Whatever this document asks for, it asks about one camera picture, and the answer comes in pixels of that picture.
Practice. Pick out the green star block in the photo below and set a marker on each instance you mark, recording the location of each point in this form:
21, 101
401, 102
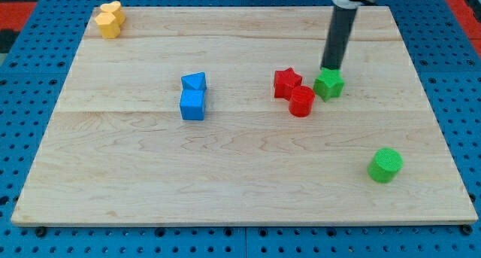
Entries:
328, 84

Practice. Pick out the red star block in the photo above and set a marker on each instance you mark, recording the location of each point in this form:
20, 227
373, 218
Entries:
284, 82

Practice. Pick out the wooden board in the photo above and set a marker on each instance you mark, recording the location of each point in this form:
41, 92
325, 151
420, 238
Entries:
118, 153

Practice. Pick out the blue cube block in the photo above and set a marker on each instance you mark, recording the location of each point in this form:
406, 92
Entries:
192, 104

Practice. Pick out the blue triangle block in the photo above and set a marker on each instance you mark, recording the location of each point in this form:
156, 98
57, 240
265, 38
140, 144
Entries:
196, 81

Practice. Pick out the red cylinder block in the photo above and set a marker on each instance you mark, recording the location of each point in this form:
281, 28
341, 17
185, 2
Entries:
301, 101

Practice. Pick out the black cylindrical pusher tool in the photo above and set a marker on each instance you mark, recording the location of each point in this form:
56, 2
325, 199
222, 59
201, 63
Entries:
340, 27

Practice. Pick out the green cylinder block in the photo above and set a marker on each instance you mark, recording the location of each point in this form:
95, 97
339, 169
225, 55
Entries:
385, 164

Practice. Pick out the yellow hexagon block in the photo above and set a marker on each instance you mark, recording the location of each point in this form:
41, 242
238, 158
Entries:
108, 25

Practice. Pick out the yellow heart block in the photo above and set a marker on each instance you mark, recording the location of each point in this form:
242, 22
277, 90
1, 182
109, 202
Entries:
116, 9

